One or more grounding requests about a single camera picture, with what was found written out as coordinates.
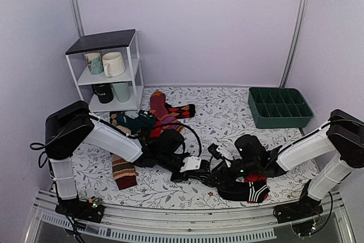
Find black orange argyle sock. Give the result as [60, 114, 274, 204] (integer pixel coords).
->
[164, 103, 196, 119]

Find white shelf black top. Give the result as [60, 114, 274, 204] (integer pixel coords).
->
[65, 29, 144, 112]

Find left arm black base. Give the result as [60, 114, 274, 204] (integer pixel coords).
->
[55, 196, 105, 223]

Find dark teal sock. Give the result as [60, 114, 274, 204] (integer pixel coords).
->
[115, 110, 156, 135]

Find long red sock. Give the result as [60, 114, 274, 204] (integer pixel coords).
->
[149, 121, 163, 138]

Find teal patterned mug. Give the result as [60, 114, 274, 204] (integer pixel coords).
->
[84, 51, 104, 75]

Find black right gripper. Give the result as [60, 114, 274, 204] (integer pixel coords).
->
[205, 158, 259, 190]

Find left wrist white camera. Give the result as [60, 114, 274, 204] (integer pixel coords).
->
[180, 156, 201, 173]

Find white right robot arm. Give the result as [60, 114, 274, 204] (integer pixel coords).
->
[206, 109, 363, 218]

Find pale green mug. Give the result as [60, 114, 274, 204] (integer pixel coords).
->
[112, 82, 130, 102]

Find right metal corner post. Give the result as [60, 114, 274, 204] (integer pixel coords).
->
[279, 0, 308, 88]

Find green divided organizer tray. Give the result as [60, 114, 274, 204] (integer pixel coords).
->
[248, 87, 313, 129]

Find left metal corner post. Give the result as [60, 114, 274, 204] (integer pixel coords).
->
[69, 0, 84, 38]

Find maroon purple striped sock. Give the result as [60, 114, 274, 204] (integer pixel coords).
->
[149, 91, 183, 133]

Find metal corner post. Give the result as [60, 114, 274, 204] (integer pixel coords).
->
[279, 0, 308, 88]
[69, 0, 84, 38]

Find black mug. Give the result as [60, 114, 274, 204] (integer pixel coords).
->
[92, 83, 114, 104]

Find beige maroon striped sock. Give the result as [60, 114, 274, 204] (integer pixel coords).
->
[109, 125, 138, 190]

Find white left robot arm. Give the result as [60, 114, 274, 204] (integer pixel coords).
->
[45, 101, 209, 217]

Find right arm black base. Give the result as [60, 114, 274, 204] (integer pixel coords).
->
[273, 180, 325, 237]

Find black sock white stripes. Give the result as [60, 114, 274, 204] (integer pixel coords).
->
[217, 180, 270, 203]

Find aluminium front rail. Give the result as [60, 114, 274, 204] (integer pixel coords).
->
[24, 188, 356, 243]

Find floral white table mat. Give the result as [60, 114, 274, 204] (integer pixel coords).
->
[73, 87, 301, 209]

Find cream ceramic mug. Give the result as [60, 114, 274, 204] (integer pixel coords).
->
[102, 52, 126, 78]

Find black white striped sock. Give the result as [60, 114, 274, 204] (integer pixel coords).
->
[192, 170, 219, 187]

